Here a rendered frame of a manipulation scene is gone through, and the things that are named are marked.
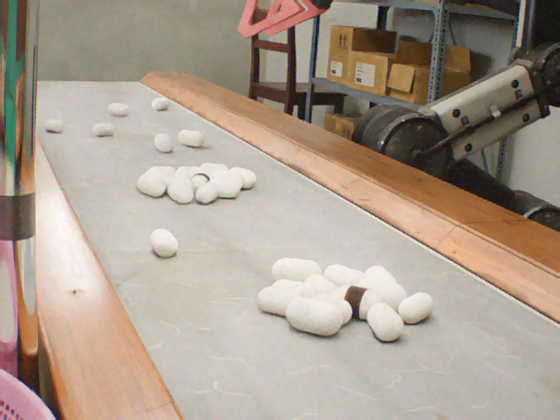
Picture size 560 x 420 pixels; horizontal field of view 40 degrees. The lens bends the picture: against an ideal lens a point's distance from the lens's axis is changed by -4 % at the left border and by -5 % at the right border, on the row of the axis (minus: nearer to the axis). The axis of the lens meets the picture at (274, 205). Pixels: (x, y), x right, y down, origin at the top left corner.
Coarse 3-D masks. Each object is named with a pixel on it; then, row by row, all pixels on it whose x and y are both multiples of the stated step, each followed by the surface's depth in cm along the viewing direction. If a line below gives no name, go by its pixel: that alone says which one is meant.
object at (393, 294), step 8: (368, 280) 56; (376, 280) 56; (368, 288) 55; (376, 288) 55; (384, 288) 55; (392, 288) 55; (400, 288) 55; (384, 296) 54; (392, 296) 54; (400, 296) 54; (392, 304) 54; (400, 304) 54
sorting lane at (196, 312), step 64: (64, 128) 116; (128, 128) 119; (192, 128) 123; (128, 192) 82; (256, 192) 86; (320, 192) 89; (128, 256) 63; (192, 256) 64; (256, 256) 65; (320, 256) 67; (384, 256) 68; (192, 320) 52; (256, 320) 52; (448, 320) 55; (512, 320) 55; (192, 384) 43; (256, 384) 44; (320, 384) 44; (384, 384) 45; (448, 384) 45; (512, 384) 45
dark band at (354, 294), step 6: (348, 288) 54; (354, 288) 54; (360, 288) 54; (366, 288) 54; (348, 294) 53; (354, 294) 53; (360, 294) 53; (348, 300) 53; (354, 300) 53; (360, 300) 53; (354, 306) 53; (354, 312) 53
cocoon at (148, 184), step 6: (144, 174) 82; (138, 180) 81; (144, 180) 81; (150, 180) 80; (156, 180) 80; (162, 180) 81; (138, 186) 81; (144, 186) 81; (150, 186) 80; (156, 186) 80; (162, 186) 80; (144, 192) 81; (150, 192) 80; (156, 192) 80; (162, 192) 81
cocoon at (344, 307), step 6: (318, 294) 53; (324, 294) 53; (318, 300) 53; (324, 300) 53; (330, 300) 52; (336, 300) 52; (342, 300) 52; (342, 306) 52; (348, 306) 52; (342, 312) 52; (348, 312) 52; (348, 318) 52; (342, 324) 52
